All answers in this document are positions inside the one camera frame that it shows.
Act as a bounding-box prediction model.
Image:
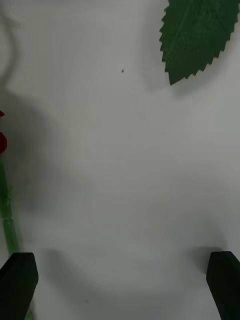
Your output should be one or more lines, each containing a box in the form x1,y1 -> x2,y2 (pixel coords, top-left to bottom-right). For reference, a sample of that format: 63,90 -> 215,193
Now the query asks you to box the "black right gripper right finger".
206,251 -> 240,320

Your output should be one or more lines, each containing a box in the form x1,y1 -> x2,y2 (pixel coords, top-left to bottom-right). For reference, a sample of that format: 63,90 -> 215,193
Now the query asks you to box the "red rose with long stem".
0,109 -> 33,320

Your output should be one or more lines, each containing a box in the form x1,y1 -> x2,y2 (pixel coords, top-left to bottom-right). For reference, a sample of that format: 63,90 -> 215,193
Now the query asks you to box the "red rose with dark leaves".
159,0 -> 240,86

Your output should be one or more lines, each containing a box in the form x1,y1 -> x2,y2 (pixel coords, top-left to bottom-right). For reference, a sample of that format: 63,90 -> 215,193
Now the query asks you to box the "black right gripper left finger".
0,252 -> 39,320

